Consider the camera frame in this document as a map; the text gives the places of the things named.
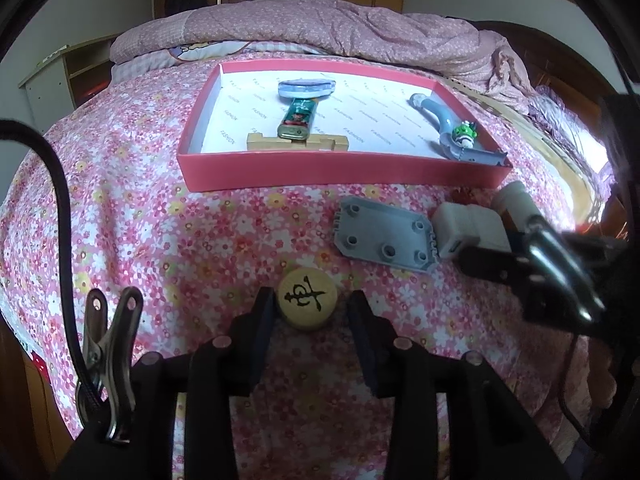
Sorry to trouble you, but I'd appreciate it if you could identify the white charger plug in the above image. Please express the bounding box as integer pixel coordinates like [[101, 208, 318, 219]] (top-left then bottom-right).
[[431, 202, 511, 261]]

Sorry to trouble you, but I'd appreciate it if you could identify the grey toy skateboard deck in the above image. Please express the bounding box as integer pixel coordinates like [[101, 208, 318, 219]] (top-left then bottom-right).
[[439, 130, 512, 167]]

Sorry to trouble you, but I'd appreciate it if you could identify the grey plate with holes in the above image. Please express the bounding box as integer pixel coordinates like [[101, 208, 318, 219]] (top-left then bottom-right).
[[334, 197, 441, 275]]

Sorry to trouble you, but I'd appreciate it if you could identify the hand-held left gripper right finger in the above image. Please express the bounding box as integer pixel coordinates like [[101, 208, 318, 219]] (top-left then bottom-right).
[[347, 290, 566, 480]]

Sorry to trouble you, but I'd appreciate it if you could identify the pink cardboard box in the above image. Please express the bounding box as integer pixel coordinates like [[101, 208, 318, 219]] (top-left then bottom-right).
[[177, 58, 515, 194]]

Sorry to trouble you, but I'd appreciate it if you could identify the lilac pillow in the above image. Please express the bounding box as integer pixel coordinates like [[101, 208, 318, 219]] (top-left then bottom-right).
[[530, 85, 612, 172]]

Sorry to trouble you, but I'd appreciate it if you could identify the small green toy figure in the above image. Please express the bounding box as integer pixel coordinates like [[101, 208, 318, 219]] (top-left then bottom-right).
[[451, 121, 481, 149]]

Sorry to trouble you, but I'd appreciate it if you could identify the wooden headboard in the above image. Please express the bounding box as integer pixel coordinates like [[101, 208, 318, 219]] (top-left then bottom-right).
[[475, 19, 632, 127]]

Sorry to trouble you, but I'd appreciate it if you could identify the notched wooden block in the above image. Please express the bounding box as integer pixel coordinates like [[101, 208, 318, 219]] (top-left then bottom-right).
[[246, 132, 350, 152]]

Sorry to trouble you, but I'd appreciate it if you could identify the pink quilt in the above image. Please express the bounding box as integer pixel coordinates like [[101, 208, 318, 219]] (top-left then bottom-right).
[[109, 0, 539, 111]]

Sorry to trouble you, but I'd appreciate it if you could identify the green lighter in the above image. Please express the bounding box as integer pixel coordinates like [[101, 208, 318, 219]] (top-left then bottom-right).
[[277, 97, 317, 141]]

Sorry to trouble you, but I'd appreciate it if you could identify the round wooden chess piece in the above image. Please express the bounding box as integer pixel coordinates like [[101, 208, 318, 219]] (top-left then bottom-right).
[[277, 268, 337, 332]]

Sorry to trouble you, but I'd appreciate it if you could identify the pink floral bed sheet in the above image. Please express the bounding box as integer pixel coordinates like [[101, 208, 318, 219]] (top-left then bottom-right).
[[0, 62, 617, 480]]

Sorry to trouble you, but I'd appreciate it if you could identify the cartoon print pillow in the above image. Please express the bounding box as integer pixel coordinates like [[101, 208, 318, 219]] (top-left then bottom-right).
[[111, 40, 321, 81]]

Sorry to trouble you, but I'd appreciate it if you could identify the black cable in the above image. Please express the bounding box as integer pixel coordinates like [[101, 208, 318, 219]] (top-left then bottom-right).
[[0, 119, 109, 432], [530, 0, 640, 111]]

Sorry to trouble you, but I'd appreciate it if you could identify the round blue-rimmed disc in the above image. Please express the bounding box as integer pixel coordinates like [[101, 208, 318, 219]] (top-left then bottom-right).
[[276, 79, 337, 100]]

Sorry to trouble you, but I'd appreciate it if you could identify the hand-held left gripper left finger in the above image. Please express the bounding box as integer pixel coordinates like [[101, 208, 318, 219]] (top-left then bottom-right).
[[55, 286, 279, 480]]

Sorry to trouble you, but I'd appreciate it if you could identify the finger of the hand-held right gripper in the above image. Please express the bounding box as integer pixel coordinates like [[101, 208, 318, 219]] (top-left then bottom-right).
[[457, 243, 532, 291], [510, 214, 559, 241]]

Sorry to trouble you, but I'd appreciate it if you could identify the blue curved tube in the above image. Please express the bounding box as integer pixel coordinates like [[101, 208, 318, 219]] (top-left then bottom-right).
[[409, 92, 464, 137]]

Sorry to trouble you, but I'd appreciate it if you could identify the white plastic jar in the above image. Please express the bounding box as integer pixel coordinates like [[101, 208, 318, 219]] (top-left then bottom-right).
[[492, 181, 544, 226]]

